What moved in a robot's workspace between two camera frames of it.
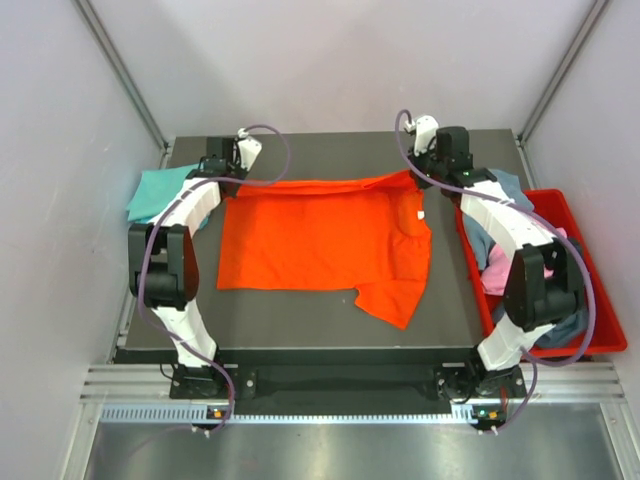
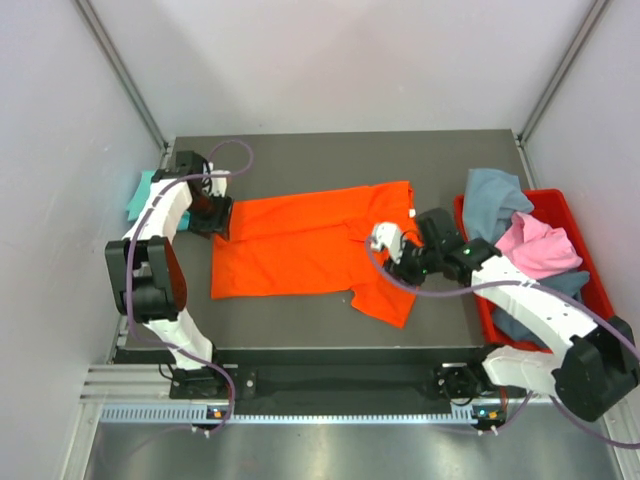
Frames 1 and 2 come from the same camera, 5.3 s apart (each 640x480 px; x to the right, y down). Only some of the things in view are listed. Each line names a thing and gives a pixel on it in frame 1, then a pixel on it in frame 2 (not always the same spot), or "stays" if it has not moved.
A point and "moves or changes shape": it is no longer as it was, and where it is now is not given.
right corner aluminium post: (595, 19) stays
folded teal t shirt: (152, 186) stays
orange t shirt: (367, 234) moves or changes shape
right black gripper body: (427, 165) → (416, 261)
